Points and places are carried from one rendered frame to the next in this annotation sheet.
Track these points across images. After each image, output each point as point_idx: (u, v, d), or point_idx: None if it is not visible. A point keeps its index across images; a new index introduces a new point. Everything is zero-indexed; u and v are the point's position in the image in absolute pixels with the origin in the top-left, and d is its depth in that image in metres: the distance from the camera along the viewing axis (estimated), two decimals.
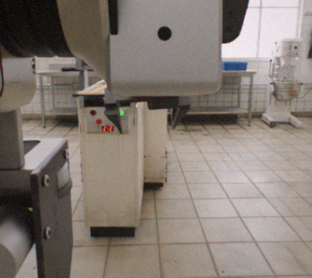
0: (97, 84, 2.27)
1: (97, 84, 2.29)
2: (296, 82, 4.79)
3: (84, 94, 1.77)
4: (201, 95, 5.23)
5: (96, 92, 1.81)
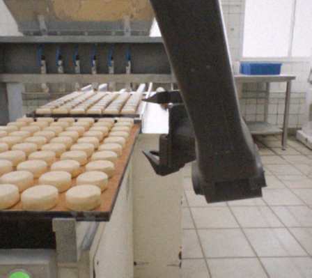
0: (16, 122, 0.92)
1: (17, 120, 0.95)
2: None
3: None
4: None
5: None
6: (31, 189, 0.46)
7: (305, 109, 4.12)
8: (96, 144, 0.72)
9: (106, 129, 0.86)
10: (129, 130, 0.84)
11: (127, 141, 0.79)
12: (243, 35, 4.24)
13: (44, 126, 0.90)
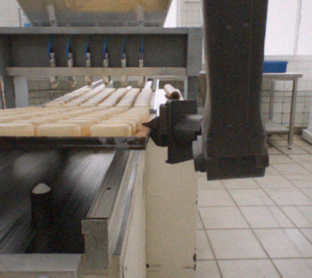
0: None
1: (25, 108, 0.89)
2: None
3: None
4: None
5: None
6: (49, 124, 0.39)
7: (310, 107, 4.07)
8: (113, 116, 0.66)
9: None
10: (147, 111, 0.78)
11: (145, 119, 0.72)
12: None
13: None
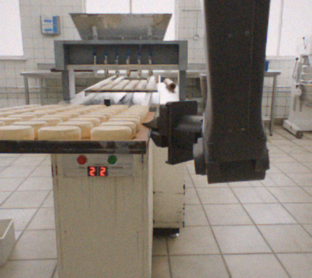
0: (23, 106, 0.86)
1: (24, 106, 0.88)
2: None
3: None
4: None
5: None
6: (49, 127, 0.39)
7: (290, 101, 4.72)
8: (113, 116, 0.66)
9: (122, 111, 0.80)
10: (146, 110, 0.77)
11: (145, 118, 0.72)
12: None
13: None
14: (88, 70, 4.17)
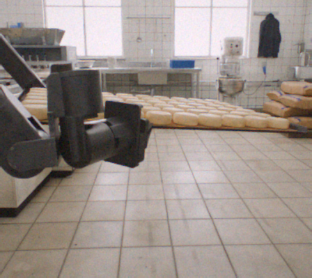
0: (198, 99, 0.99)
1: (205, 99, 1.01)
2: (238, 79, 4.97)
3: (21, 91, 0.80)
4: (152, 92, 5.42)
5: (43, 93, 0.76)
6: (39, 100, 0.62)
7: None
8: (172, 114, 0.67)
9: None
10: (237, 121, 0.65)
11: (211, 126, 0.63)
12: (174, 39, 5.77)
13: (205, 105, 0.90)
14: None
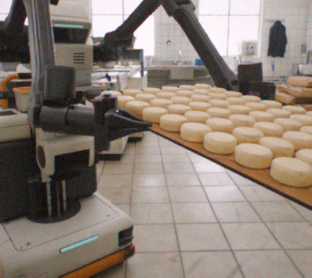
0: None
1: None
2: None
3: None
4: (180, 86, 6.57)
5: (184, 88, 0.87)
6: (138, 90, 0.78)
7: None
8: None
9: (277, 152, 0.46)
10: (239, 155, 0.43)
11: (205, 149, 0.48)
12: None
13: None
14: None
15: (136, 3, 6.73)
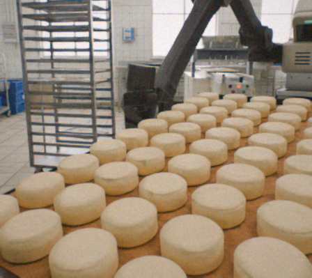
0: None
1: None
2: None
3: None
4: None
5: None
6: (240, 97, 0.67)
7: None
8: None
9: (95, 178, 0.36)
10: (68, 160, 0.41)
11: None
12: None
13: (244, 246, 0.24)
14: (159, 65, 6.09)
15: None
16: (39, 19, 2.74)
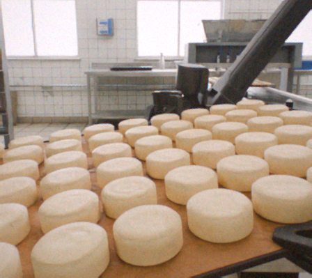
0: None
1: None
2: None
3: None
4: None
5: None
6: (275, 109, 0.52)
7: None
8: None
9: None
10: (31, 139, 0.51)
11: None
12: None
13: None
14: None
15: None
16: None
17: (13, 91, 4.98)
